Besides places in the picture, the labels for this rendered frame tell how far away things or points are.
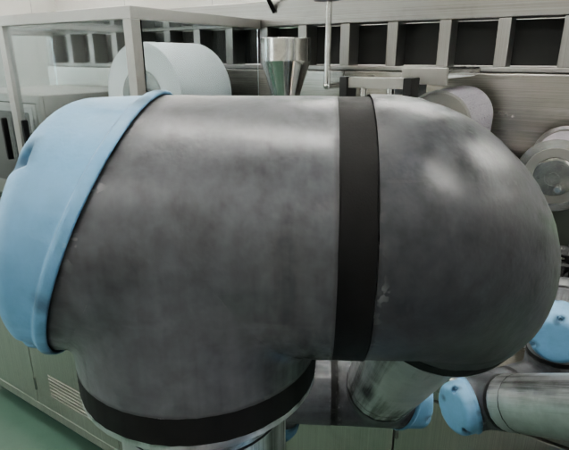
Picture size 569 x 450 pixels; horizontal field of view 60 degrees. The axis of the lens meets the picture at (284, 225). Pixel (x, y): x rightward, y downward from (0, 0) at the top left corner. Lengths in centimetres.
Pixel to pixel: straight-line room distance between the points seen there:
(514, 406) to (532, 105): 94
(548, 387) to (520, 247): 48
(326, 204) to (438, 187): 4
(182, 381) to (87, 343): 4
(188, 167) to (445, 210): 9
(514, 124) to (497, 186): 129
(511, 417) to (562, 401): 9
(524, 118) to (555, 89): 10
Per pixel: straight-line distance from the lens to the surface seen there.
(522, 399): 69
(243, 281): 17
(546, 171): 113
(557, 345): 79
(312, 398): 56
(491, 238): 18
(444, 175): 18
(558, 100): 146
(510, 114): 148
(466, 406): 74
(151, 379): 20
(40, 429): 246
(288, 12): 173
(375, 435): 122
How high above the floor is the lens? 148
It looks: 19 degrees down
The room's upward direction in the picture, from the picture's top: straight up
